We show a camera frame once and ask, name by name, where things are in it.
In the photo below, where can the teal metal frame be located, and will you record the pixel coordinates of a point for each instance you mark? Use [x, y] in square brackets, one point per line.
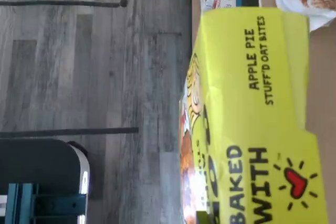
[52, 204]

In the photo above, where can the green Bobo's apple pie box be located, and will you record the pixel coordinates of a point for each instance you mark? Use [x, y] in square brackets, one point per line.
[249, 129]

